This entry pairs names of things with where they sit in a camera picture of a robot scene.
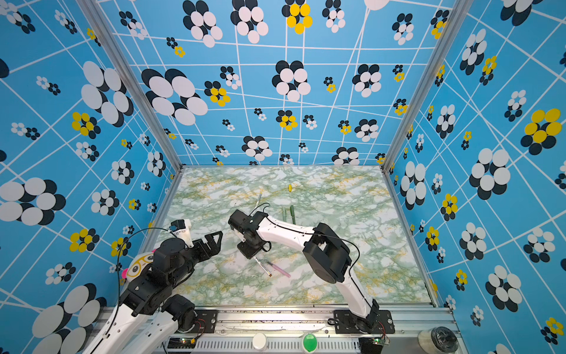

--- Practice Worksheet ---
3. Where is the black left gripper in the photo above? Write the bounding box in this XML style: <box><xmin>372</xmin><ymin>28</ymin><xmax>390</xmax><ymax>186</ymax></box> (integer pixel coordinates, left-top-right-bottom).
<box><xmin>169</xmin><ymin>229</ymin><xmax>223</xmax><ymax>289</ymax></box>

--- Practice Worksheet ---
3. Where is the pink pen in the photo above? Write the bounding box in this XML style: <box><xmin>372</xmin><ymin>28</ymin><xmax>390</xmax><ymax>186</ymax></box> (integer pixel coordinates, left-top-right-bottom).
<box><xmin>265</xmin><ymin>260</ymin><xmax>291</xmax><ymax>278</ymax></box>

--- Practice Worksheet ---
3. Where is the dark green pen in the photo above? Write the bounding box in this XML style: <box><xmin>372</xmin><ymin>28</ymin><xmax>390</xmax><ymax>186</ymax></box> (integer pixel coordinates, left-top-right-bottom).
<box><xmin>290</xmin><ymin>205</ymin><xmax>296</xmax><ymax>224</ymax></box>

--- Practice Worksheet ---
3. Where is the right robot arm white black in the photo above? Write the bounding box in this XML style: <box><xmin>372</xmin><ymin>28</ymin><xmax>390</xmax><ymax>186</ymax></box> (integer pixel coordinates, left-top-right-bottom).
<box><xmin>228</xmin><ymin>210</ymin><xmax>381</xmax><ymax>333</ymax></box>

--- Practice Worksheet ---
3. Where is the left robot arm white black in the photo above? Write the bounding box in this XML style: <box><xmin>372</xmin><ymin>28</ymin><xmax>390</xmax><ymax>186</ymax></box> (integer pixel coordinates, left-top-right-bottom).
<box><xmin>83</xmin><ymin>231</ymin><xmax>223</xmax><ymax>353</ymax></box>

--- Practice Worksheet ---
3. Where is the white marker pen yellow end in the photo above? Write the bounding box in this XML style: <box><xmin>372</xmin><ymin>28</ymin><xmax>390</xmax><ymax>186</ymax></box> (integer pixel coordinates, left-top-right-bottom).
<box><xmin>254</xmin><ymin>193</ymin><xmax>262</xmax><ymax>208</ymax></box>

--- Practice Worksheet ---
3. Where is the plush toy with glasses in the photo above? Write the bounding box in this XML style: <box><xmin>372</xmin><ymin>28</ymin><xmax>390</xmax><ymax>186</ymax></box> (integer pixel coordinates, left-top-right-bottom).
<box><xmin>115</xmin><ymin>252</ymin><xmax>154</xmax><ymax>286</ymax></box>

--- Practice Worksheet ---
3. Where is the white round button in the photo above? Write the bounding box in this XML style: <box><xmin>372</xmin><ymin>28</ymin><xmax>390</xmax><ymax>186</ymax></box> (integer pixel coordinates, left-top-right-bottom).
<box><xmin>252</xmin><ymin>333</ymin><xmax>268</xmax><ymax>352</ymax></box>

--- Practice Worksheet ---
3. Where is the green push button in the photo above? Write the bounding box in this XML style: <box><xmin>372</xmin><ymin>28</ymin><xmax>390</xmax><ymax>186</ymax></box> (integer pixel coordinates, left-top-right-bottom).
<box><xmin>301</xmin><ymin>333</ymin><xmax>318</xmax><ymax>354</ymax></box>

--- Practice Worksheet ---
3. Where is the tape roll spool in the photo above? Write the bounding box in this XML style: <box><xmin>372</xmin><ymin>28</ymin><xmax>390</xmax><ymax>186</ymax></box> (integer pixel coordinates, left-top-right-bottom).
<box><xmin>418</xmin><ymin>326</ymin><xmax>459</xmax><ymax>354</ymax></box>

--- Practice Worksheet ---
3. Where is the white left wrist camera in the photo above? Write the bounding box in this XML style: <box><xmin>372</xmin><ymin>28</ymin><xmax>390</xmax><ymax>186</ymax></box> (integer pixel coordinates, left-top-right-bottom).
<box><xmin>170</xmin><ymin>219</ymin><xmax>194</xmax><ymax>248</ymax></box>

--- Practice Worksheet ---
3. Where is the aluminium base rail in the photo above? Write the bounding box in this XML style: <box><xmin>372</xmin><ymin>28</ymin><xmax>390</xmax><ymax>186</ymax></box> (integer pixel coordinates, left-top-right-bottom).
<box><xmin>153</xmin><ymin>304</ymin><xmax>468</xmax><ymax>353</ymax></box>

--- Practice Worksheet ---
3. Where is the aluminium corner post left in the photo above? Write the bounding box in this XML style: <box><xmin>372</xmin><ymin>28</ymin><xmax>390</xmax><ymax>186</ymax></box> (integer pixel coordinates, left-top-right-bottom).
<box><xmin>77</xmin><ymin>1</ymin><xmax>183</xmax><ymax>173</ymax></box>

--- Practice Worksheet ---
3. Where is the aluminium corner post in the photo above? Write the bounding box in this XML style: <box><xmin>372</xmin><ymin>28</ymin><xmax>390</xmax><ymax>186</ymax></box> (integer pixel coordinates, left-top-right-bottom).
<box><xmin>383</xmin><ymin>0</ymin><xmax>473</xmax><ymax>173</ymax></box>
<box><xmin>77</xmin><ymin>1</ymin><xmax>183</xmax><ymax>173</ymax></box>

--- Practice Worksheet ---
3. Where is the aluminium corner post right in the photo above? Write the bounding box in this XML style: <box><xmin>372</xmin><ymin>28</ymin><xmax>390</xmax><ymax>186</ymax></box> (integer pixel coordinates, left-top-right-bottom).
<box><xmin>383</xmin><ymin>0</ymin><xmax>473</xmax><ymax>173</ymax></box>

